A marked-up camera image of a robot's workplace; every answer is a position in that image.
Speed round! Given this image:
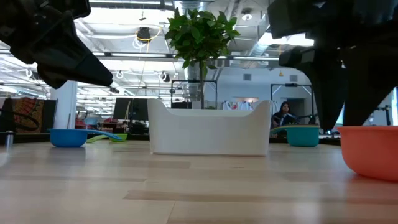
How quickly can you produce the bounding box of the metal cylinder post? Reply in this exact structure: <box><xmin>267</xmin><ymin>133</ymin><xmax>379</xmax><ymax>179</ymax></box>
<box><xmin>4</xmin><ymin>130</ymin><xmax>15</xmax><ymax>149</ymax></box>

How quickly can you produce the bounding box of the black ceiling camera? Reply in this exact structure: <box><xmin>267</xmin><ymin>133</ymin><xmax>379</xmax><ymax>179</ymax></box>
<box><xmin>136</xmin><ymin>27</ymin><xmax>152</xmax><ymax>43</ymax></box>

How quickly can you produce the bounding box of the white plastic basket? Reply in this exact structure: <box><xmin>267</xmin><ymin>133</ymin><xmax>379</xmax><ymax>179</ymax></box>
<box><xmin>147</xmin><ymin>98</ymin><xmax>273</xmax><ymax>157</ymax></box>

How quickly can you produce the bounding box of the blue measuring cup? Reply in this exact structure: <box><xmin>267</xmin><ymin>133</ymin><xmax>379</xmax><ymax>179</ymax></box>
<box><xmin>48</xmin><ymin>129</ymin><xmax>123</xmax><ymax>148</ymax></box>

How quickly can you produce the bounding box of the green measuring cup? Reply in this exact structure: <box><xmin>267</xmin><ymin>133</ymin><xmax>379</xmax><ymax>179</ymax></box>
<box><xmin>86</xmin><ymin>133</ymin><xmax>129</xmax><ymax>144</ymax></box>

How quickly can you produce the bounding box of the long ceiling light rail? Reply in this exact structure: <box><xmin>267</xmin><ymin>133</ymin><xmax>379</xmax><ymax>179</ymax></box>
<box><xmin>91</xmin><ymin>51</ymin><xmax>280</xmax><ymax>62</ymax></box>

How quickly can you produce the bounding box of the orange patterned tapestry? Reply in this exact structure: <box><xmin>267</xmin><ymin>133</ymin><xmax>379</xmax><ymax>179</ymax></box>
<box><xmin>11</xmin><ymin>98</ymin><xmax>45</xmax><ymax>134</ymax></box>

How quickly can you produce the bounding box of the white square pillar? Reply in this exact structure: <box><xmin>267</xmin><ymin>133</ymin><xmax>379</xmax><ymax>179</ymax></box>
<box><xmin>50</xmin><ymin>80</ymin><xmax>78</xmax><ymax>134</ymax></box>

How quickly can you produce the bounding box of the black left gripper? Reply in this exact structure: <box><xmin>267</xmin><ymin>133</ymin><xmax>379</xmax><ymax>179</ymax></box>
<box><xmin>0</xmin><ymin>0</ymin><xmax>114</xmax><ymax>90</ymax></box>

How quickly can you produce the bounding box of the teal measuring cup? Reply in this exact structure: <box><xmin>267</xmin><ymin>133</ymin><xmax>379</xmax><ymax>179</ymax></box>
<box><xmin>269</xmin><ymin>124</ymin><xmax>320</xmax><ymax>147</ymax></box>

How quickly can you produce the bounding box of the green leafy potted tree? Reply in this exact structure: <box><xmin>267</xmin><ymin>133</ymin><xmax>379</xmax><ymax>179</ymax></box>
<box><xmin>164</xmin><ymin>8</ymin><xmax>241</xmax><ymax>110</ymax></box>

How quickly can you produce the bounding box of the silver ceiling duct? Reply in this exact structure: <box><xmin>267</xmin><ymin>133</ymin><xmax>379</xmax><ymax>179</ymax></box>
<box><xmin>248</xmin><ymin>0</ymin><xmax>282</xmax><ymax>62</ymax></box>

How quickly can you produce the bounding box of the person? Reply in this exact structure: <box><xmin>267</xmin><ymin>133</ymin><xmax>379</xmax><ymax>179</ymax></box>
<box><xmin>272</xmin><ymin>101</ymin><xmax>300</xmax><ymax>129</ymax></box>

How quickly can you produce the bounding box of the black metal frame stand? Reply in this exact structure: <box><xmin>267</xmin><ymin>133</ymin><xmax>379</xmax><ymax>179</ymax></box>
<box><xmin>170</xmin><ymin>79</ymin><xmax>218</xmax><ymax>110</ymax></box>
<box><xmin>270</xmin><ymin>83</ymin><xmax>314</xmax><ymax>125</ymax></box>

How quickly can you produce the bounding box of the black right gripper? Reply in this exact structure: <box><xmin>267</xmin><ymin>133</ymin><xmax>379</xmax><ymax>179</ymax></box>
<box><xmin>267</xmin><ymin>0</ymin><xmax>398</xmax><ymax>132</ymax></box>

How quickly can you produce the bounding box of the black table edge rail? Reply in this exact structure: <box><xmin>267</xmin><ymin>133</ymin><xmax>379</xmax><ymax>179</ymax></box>
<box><xmin>0</xmin><ymin>132</ymin><xmax>341</xmax><ymax>147</ymax></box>

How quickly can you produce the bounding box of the orange measuring cup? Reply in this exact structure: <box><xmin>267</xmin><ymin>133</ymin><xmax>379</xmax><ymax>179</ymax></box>
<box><xmin>338</xmin><ymin>125</ymin><xmax>398</xmax><ymax>183</ymax></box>

